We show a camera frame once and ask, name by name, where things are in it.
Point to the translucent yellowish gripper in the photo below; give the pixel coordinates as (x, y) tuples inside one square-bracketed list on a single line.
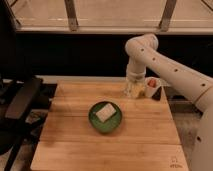
[(134, 89)]

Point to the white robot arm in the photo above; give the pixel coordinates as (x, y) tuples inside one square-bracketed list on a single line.
[(193, 85)]

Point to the white cup with red item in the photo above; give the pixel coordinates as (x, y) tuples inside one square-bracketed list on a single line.
[(153, 88)]

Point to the white folded cloth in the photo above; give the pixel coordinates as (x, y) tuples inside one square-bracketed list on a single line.
[(106, 112)]

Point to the green round bowl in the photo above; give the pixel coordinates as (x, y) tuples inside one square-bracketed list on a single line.
[(110, 124)]

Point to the black office chair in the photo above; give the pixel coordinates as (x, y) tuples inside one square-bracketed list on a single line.
[(13, 126)]

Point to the wooden window frame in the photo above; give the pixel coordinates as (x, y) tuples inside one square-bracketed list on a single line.
[(186, 17)]

